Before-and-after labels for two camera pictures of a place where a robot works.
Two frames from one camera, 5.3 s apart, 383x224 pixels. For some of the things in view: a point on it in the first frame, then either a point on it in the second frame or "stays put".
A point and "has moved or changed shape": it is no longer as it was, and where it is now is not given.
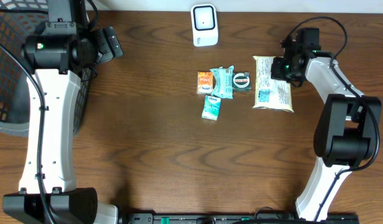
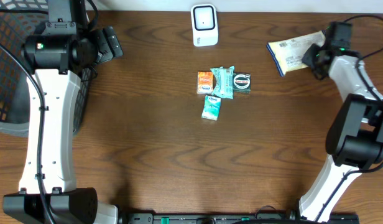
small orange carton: [204, 83] stays put
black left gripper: [109, 45] stays put
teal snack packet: [223, 87] stays put
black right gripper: [276, 71] -> [309, 56]
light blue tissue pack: [211, 107] stays put
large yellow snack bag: [270, 93] has moved or changed shape
